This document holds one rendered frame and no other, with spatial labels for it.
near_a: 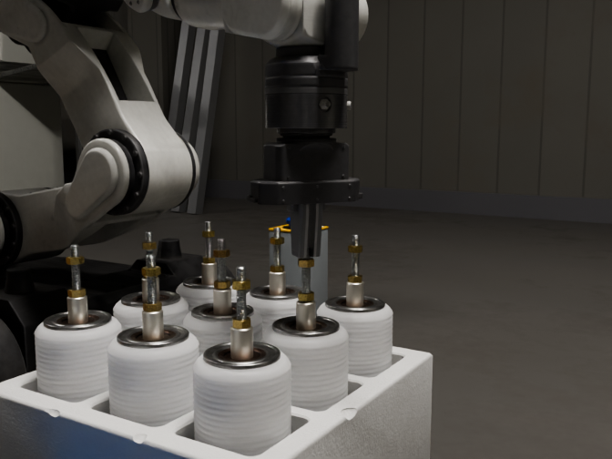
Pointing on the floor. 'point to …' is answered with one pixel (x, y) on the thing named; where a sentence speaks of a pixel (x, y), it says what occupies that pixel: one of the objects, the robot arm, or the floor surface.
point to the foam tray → (93, 420)
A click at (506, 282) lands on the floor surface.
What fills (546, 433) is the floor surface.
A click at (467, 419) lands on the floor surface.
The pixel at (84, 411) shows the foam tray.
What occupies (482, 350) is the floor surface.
